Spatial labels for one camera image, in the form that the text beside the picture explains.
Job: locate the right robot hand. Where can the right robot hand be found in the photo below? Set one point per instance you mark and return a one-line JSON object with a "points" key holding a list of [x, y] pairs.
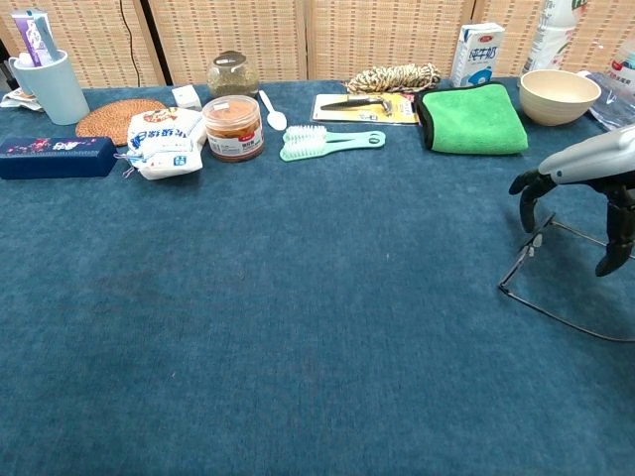
{"points": [[585, 156]]}

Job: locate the black wire-frame eyeglasses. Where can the black wire-frame eyeglasses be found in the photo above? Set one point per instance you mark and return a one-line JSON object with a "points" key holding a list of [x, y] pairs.
{"points": [[535, 240]]}

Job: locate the beige bowl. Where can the beige bowl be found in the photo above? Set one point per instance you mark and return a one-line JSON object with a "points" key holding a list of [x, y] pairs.
{"points": [[555, 106]]}

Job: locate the folded green microfibre towel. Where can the folded green microfibre towel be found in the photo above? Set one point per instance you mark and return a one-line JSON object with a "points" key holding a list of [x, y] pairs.
{"points": [[471, 119]]}

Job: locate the white drink bottle yellow cap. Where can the white drink bottle yellow cap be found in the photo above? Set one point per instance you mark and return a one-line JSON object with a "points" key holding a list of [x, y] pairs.
{"points": [[550, 39]]}

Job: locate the white blue milk carton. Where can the white blue milk carton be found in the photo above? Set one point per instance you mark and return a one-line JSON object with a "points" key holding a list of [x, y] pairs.
{"points": [[476, 54]]}

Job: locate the razor in yellow card package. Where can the razor in yellow card package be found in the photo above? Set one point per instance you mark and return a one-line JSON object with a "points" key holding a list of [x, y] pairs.
{"points": [[347, 116]]}

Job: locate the bamboo folding screen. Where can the bamboo folding screen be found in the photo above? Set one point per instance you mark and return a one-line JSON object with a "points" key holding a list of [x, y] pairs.
{"points": [[372, 39]]}

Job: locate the mint green scrub brush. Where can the mint green scrub brush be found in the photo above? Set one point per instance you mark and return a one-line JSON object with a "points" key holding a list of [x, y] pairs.
{"points": [[297, 151], [305, 133]]}

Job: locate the white plastic spoon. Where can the white plastic spoon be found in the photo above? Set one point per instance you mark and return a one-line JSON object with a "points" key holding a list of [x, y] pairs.
{"points": [[276, 120]]}

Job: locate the blue table carpet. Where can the blue table carpet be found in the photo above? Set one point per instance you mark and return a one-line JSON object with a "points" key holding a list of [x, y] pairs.
{"points": [[297, 322]]}

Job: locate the clear jar with orange contents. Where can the clear jar with orange contents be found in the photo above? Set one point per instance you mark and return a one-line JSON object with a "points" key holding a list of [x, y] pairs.
{"points": [[233, 129]]}

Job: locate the glass jar of green grains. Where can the glass jar of green grains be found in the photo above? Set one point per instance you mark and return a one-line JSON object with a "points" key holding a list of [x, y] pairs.
{"points": [[233, 77]]}

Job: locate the small white box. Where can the small white box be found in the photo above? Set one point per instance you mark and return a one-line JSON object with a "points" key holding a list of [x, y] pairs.
{"points": [[186, 96]]}

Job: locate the white printed salt bag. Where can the white printed salt bag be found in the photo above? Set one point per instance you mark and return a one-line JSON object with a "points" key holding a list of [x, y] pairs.
{"points": [[164, 144]]}

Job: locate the black stand pole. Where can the black stand pole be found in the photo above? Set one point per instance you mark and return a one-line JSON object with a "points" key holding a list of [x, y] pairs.
{"points": [[155, 39]]}

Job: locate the blue binder clip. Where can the blue binder clip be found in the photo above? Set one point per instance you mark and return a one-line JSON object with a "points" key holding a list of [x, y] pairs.
{"points": [[126, 157]]}

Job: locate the round woven rattan coaster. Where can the round woven rattan coaster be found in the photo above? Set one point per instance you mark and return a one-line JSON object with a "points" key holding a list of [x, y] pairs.
{"points": [[109, 119]]}

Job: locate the light blue plastic cup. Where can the light blue plastic cup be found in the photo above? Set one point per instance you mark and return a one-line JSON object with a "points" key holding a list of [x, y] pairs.
{"points": [[59, 94]]}

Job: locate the dark blue rectangular box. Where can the dark blue rectangular box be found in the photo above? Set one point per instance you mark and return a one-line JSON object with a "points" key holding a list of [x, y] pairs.
{"points": [[54, 158]]}

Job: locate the purple toothpaste tube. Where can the purple toothpaste tube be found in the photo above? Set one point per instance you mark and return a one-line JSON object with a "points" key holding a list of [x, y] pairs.
{"points": [[30, 35]]}

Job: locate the white crumpled packet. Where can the white crumpled packet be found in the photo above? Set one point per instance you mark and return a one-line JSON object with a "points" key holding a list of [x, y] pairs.
{"points": [[15, 101]]}

